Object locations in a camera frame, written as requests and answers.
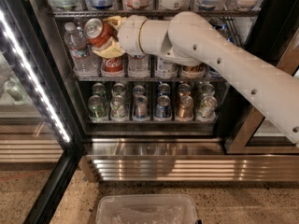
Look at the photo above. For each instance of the front brown tea bottle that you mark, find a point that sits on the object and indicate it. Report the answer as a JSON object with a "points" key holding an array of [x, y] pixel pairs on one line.
{"points": [[165, 69]]}

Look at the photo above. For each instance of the red coke can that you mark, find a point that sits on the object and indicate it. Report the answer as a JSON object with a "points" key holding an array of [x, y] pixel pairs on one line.
{"points": [[112, 67], [97, 32]]}

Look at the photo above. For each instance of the silver blue can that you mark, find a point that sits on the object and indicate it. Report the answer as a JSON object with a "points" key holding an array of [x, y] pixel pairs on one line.
{"points": [[141, 110], [138, 90]]}

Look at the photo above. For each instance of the front copper soda can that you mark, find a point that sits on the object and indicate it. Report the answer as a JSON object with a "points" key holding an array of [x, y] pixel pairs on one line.
{"points": [[193, 71]]}

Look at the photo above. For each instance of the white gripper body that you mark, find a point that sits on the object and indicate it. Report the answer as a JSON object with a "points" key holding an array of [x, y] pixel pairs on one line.
{"points": [[129, 33]]}

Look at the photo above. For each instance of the rear silver blue can bottom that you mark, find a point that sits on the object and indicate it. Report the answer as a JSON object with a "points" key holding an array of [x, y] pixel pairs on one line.
{"points": [[138, 90]]}

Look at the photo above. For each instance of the open glass fridge door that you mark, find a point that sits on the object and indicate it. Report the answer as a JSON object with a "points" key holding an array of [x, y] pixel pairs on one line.
{"points": [[40, 128]]}

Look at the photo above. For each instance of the front copper can bottom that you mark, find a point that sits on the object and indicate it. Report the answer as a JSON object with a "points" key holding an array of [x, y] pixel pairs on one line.
{"points": [[184, 111]]}

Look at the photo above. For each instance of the pale can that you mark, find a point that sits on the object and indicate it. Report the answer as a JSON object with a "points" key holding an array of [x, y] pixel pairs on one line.
{"points": [[206, 111], [203, 89]]}

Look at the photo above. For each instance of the rear green can bottom shelf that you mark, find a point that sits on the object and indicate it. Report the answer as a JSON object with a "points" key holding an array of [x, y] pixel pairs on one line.
{"points": [[100, 90]]}

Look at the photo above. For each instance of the clear plastic bin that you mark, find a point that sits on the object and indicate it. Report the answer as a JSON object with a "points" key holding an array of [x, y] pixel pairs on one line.
{"points": [[147, 209]]}

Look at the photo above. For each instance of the front blue pepsi can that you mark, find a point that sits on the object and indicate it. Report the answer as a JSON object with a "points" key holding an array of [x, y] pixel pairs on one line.
{"points": [[214, 73]]}

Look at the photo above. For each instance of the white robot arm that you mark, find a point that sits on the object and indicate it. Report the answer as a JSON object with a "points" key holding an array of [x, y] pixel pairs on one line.
{"points": [[188, 39]]}

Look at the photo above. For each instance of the water bottle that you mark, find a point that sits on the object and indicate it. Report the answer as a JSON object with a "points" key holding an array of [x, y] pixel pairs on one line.
{"points": [[138, 66], [78, 49], [80, 22]]}

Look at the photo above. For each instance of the front pale can bottom right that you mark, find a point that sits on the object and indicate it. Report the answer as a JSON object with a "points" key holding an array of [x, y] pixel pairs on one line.
{"points": [[206, 111]]}

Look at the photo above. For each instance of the front green can bottom shelf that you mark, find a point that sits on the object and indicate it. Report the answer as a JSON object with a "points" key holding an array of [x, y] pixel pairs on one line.
{"points": [[97, 108]]}

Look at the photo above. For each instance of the front silver blue can bottom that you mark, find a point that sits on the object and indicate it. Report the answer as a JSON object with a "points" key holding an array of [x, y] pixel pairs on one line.
{"points": [[141, 110]]}

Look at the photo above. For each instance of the front left water bottle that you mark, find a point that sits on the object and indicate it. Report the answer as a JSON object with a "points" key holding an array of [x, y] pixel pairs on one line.
{"points": [[78, 49]]}

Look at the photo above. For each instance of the rear blue pepsi can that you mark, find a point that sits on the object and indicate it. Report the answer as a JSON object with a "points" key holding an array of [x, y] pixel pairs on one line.
{"points": [[218, 23]]}

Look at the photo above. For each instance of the front white green can bottom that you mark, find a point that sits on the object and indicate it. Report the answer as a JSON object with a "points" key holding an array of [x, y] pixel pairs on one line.
{"points": [[118, 110]]}

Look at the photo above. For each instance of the right fridge door frame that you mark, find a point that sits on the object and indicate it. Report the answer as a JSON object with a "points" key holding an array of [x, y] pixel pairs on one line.
{"points": [[257, 135]]}

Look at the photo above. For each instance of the front middle water bottle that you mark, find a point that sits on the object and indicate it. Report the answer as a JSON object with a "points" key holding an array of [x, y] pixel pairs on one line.
{"points": [[138, 66]]}

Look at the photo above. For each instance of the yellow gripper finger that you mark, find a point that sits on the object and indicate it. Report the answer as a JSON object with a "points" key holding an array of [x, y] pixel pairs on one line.
{"points": [[111, 49], [114, 22]]}

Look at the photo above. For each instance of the rear pale can bottom right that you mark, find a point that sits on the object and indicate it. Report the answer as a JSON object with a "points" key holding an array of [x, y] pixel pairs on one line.
{"points": [[203, 89]]}

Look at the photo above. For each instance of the rear copper can bottom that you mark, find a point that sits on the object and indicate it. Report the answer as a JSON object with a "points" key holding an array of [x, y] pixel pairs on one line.
{"points": [[184, 89]]}

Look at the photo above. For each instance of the rear left water bottle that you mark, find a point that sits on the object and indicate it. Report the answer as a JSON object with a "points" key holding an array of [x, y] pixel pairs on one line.
{"points": [[80, 22]]}

